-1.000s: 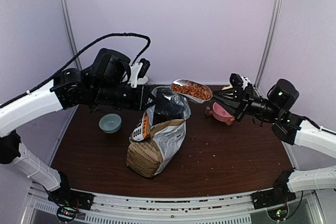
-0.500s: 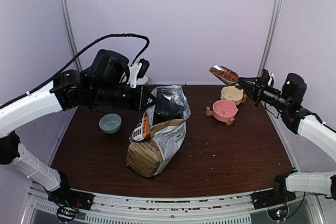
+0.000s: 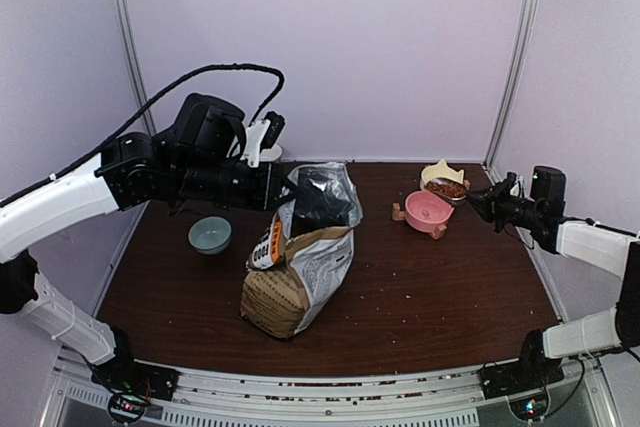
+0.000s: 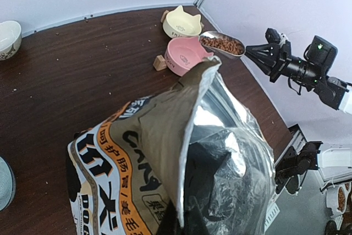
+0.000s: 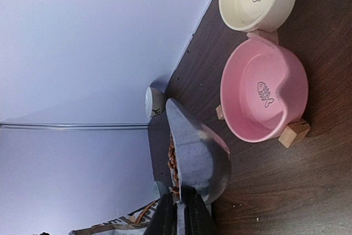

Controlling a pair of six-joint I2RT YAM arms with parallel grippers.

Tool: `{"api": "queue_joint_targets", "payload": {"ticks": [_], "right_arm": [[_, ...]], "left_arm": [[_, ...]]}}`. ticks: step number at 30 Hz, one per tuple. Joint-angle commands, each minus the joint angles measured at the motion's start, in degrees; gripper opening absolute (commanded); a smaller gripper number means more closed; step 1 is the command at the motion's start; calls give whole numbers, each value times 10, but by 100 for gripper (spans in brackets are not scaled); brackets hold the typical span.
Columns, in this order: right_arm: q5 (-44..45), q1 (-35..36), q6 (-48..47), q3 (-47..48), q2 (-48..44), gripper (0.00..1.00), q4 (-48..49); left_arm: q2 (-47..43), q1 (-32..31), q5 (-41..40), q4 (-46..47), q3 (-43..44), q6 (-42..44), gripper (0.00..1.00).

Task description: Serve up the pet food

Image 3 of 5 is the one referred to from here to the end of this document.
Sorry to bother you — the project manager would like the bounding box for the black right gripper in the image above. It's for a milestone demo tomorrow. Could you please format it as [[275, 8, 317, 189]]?
[[465, 178, 542, 233]]

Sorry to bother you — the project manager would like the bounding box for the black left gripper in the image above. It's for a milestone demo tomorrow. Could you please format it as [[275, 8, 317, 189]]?
[[170, 156, 299, 210]]

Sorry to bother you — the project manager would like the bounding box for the silver metal food scoop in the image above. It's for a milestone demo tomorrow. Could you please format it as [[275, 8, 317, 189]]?
[[424, 177, 468, 205]]

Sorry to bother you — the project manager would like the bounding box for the brown dog food bag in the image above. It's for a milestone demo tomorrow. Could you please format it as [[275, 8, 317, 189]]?
[[240, 162, 363, 339]]

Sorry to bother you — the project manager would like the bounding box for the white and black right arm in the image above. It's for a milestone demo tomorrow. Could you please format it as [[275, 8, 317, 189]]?
[[466, 165, 639, 389]]

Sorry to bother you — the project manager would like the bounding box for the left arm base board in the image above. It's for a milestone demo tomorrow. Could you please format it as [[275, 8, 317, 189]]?
[[107, 392, 150, 424]]

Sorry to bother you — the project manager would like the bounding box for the right arm base board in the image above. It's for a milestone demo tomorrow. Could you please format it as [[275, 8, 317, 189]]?
[[509, 392, 550, 423]]

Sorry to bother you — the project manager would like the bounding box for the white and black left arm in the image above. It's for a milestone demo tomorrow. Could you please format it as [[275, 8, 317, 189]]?
[[1, 93, 290, 391]]

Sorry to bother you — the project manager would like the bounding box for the cream cat-ear pet bowl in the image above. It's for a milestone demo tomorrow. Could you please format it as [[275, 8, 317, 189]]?
[[419, 159, 466, 191]]

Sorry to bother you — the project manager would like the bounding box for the pink cat-ear pet bowl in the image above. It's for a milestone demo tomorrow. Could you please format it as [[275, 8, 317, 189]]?
[[404, 191, 454, 240]]

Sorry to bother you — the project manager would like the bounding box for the brown kibble in scoop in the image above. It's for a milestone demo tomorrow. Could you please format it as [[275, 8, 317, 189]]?
[[426, 181, 466, 199]]

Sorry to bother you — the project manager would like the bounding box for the white patterned ceramic bowl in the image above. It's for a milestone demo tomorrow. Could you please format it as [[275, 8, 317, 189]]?
[[260, 144, 283, 162]]

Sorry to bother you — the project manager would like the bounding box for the light green ceramic bowl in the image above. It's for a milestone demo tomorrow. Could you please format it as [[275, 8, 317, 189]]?
[[188, 217, 232, 255]]

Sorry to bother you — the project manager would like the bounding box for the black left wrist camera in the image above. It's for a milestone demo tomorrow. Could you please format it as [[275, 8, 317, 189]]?
[[241, 111, 286, 168]]

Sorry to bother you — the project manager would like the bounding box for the right aluminium table rail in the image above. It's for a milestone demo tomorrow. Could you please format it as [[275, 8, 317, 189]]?
[[483, 164, 569, 322]]

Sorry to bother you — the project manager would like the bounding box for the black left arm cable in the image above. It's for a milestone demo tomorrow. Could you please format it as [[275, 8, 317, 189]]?
[[0, 63, 286, 208]]

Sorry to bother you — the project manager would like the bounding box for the right aluminium corner post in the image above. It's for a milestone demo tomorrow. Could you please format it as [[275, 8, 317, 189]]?
[[483, 0, 539, 172]]

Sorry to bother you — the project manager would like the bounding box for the aluminium corner post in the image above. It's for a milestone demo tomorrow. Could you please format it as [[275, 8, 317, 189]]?
[[483, 0, 539, 172], [114, 0, 148, 110]]

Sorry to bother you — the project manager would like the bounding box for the left aluminium corner post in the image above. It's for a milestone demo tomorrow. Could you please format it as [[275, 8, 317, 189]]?
[[114, 0, 148, 110]]

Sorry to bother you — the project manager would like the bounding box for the aluminium front frame rail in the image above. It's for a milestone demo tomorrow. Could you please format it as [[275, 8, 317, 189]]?
[[39, 339, 616, 427]]

